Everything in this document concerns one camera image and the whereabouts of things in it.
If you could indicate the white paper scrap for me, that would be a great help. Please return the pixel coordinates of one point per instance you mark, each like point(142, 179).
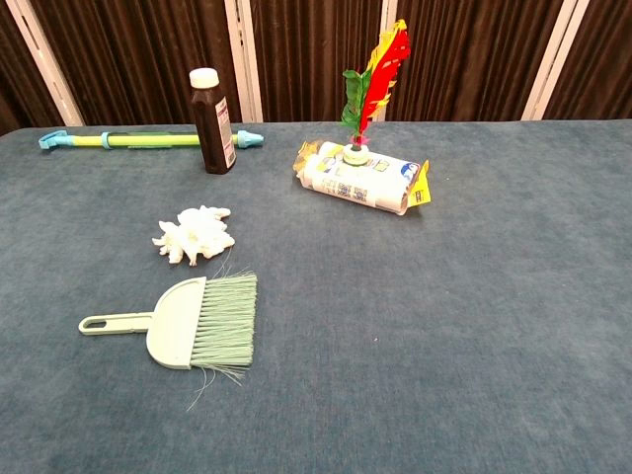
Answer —
point(207, 217)
point(217, 242)
point(170, 239)
point(185, 254)

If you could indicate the mint green hand broom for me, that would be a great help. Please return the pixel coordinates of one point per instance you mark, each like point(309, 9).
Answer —
point(173, 326)

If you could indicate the blue felt table cover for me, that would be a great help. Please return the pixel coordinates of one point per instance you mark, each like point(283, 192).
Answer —
point(395, 321)

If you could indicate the brown bottle white cap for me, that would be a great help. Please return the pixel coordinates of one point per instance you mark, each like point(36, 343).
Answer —
point(212, 133)

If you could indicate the colourful feather shuttlecock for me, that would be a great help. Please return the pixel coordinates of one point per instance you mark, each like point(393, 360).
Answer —
point(385, 74)

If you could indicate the green blue water pump toy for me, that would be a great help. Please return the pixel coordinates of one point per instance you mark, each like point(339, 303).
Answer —
point(148, 140)

